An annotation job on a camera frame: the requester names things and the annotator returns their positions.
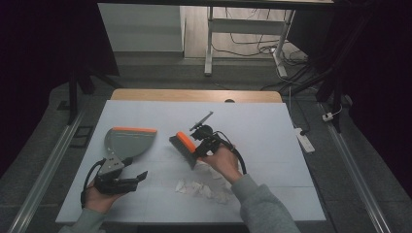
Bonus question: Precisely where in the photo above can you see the white board table cover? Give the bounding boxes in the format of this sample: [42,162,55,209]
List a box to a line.
[55,99,326,225]

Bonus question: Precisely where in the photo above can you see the black metal stand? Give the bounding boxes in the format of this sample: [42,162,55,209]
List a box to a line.
[56,62,124,126]
[314,61,356,134]

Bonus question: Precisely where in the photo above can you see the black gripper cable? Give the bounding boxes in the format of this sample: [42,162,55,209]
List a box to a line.
[80,157,107,209]
[215,130,248,176]

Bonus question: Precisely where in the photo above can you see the wooden table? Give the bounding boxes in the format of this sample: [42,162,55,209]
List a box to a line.
[110,88,284,104]

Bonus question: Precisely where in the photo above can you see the white power strip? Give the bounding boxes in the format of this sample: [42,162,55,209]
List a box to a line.
[293,127,316,154]

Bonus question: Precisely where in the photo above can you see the pile of white paper scraps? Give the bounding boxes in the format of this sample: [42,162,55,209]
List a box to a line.
[174,159,243,206]

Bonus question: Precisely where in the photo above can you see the person's left hand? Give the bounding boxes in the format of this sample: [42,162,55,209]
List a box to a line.
[83,179,128,215]

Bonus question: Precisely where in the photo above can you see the grey dustpan with orange edge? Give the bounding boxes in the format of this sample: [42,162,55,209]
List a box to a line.
[103,125,158,163]

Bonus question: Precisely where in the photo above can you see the orange brush with grey bristles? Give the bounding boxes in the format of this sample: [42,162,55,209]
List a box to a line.
[168,130,199,171]

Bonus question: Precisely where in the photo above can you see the white cabinet panel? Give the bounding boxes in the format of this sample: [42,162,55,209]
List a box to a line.
[97,3,187,53]

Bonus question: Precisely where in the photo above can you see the white metal desk frame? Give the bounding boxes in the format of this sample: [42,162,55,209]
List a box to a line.
[203,5,296,79]

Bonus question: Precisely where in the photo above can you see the aluminium floor rail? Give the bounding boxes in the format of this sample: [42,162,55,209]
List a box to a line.
[7,108,87,233]
[318,102,394,233]

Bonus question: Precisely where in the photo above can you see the person's right hand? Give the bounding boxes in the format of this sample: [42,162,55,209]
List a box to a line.
[197,145,244,185]

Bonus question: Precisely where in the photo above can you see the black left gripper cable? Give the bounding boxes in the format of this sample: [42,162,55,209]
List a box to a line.
[80,157,107,209]

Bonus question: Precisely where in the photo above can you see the black rectangular floor frame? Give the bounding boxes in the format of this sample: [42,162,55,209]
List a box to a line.
[68,124,95,150]

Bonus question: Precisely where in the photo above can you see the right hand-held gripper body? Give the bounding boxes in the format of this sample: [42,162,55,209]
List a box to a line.
[189,111,235,160]

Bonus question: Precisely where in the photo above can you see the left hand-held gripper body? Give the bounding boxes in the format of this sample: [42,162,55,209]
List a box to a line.
[93,152,139,196]

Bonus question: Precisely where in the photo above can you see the tangle of black floor cables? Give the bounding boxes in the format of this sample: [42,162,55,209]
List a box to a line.
[211,7,325,93]

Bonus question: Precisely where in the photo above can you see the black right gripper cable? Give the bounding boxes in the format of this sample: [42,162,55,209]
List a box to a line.
[215,130,248,176]

